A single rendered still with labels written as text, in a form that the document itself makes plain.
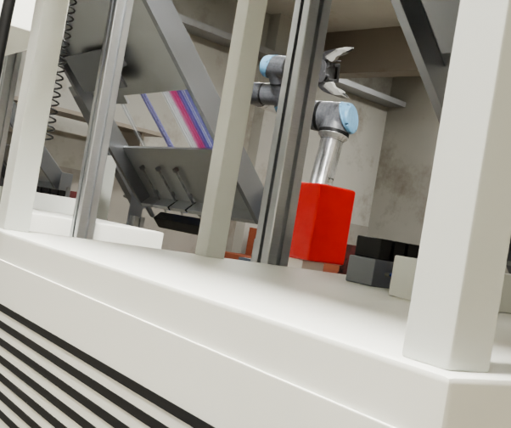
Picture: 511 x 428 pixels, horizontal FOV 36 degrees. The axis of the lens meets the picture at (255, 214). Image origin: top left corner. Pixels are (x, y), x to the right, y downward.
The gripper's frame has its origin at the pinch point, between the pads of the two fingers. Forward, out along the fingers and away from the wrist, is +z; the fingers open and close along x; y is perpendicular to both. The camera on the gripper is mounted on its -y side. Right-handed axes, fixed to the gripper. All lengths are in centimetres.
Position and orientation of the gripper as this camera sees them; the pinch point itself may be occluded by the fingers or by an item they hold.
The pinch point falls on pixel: (350, 73)
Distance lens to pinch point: 245.0
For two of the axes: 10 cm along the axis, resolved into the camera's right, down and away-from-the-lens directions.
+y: 6.4, -1.1, 7.6
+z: 7.7, 1.8, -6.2
